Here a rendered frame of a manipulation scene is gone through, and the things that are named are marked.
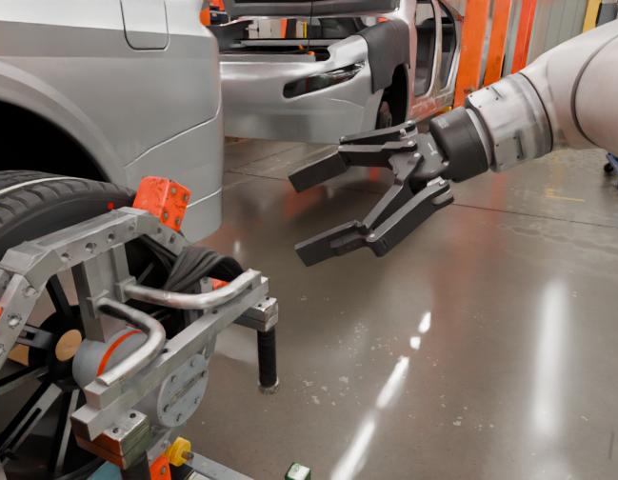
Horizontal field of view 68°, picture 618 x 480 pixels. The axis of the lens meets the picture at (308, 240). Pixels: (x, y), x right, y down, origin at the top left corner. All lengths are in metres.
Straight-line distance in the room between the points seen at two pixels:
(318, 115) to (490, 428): 2.17
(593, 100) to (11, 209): 0.76
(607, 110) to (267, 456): 1.67
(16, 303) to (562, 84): 0.71
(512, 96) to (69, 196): 0.70
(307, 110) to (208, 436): 2.15
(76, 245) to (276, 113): 2.61
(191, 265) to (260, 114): 2.55
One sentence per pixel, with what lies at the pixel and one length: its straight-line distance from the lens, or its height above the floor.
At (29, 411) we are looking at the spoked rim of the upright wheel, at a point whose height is 0.80.
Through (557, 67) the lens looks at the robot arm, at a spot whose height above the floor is 1.38.
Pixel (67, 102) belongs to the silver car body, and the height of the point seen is 1.27.
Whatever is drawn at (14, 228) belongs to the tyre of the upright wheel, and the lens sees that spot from 0.84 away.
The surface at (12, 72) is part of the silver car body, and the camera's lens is 1.23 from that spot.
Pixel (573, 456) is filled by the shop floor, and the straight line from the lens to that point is 2.12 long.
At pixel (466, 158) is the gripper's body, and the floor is 1.29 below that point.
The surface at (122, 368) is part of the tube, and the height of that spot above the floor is 1.01.
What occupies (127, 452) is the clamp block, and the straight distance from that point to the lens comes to 0.67.
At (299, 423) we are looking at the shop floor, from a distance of 1.99.
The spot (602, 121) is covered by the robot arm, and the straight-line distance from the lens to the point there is 0.42.
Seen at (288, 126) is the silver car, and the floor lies 0.90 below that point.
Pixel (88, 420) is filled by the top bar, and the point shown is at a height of 0.98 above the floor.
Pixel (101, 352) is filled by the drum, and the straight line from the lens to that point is 0.89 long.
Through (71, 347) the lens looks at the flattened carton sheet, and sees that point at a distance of 2.65.
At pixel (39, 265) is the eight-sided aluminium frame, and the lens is 0.77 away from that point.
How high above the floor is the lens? 1.39
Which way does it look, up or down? 23 degrees down
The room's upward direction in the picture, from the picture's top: straight up
